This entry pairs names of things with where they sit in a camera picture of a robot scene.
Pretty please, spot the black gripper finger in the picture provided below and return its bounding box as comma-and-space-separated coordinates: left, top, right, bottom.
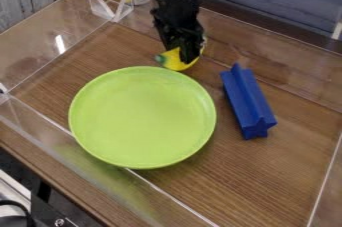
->
156, 25, 178, 50
178, 34, 205, 64

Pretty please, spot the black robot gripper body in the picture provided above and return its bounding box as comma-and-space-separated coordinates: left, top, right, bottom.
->
150, 0, 202, 38

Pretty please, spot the yellow toy banana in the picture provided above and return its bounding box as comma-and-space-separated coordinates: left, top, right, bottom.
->
154, 46, 200, 71

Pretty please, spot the green round plate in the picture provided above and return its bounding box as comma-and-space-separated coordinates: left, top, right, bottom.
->
67, 66, 216, 169

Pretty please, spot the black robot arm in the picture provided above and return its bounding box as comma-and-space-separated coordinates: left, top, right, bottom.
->
150, 0, 204, 66

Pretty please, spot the blue star-shaped block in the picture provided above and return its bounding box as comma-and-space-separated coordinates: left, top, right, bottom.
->
220, 63, 277, 140

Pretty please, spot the clear acrylic corner bracket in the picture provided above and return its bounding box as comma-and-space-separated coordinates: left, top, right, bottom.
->
88, 0, 133, 23

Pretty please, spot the clear acrylic enclosure wall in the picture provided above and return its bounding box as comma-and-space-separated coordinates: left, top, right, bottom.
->
0, 0, 342, 227

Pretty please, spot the black cable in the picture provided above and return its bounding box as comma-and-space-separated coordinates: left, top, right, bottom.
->
0, 199, 34, 227

